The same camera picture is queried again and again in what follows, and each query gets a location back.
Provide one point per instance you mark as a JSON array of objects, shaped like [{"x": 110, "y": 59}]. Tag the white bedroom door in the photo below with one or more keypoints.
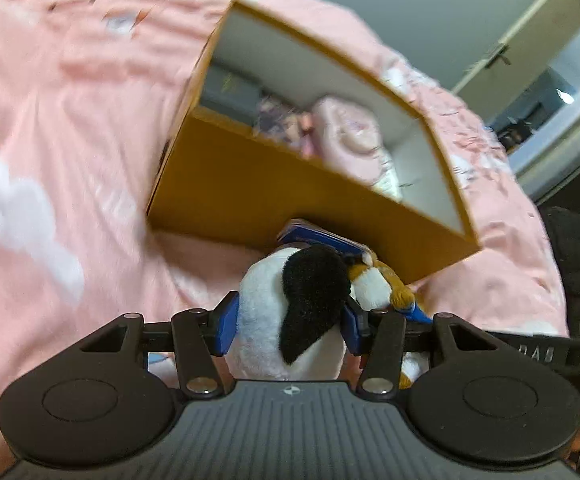
[{"x": 519, "y": 57}]

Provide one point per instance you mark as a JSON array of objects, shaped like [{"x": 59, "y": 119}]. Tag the dark clothing pile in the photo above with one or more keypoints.
[{"x": 563, "y": 229}]

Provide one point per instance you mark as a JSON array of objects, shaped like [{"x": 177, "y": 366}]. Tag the orange cardboard box white inside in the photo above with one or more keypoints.
[{"x": 221, "y": 181}]

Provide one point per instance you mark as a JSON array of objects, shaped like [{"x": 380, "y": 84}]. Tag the blue booklet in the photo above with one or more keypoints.
[{"x": 301, "y": 231}]

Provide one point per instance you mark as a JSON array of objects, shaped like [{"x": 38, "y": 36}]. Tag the dark illustrated card box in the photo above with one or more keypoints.
[{"x": 284, "y": 124}]

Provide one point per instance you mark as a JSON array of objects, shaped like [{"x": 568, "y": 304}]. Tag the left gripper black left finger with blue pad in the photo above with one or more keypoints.
[{"x": 195, "y": 337}]

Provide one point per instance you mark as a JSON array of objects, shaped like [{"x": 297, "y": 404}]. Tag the pink printed bed quilt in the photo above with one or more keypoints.
[{"x": 88, "y": 92}]

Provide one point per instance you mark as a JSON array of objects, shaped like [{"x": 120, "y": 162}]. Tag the black rectangular box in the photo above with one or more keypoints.
[{"x": 231, "y": 93}]

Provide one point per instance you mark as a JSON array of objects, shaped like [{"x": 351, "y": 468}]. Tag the orange haired plush doll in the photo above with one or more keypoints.
[{"x": 375, "y": 286}]

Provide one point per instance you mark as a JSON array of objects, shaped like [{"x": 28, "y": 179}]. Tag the pink round pouch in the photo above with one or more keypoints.
[{"x": 347, "y": 138}]

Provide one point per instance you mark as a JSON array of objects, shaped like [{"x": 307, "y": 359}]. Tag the white black plush dog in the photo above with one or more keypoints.
[{"x": 290, "y": 305}]

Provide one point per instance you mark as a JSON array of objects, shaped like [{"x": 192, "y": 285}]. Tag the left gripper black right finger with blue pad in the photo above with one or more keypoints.
[{"x": 379, "y": 339}]

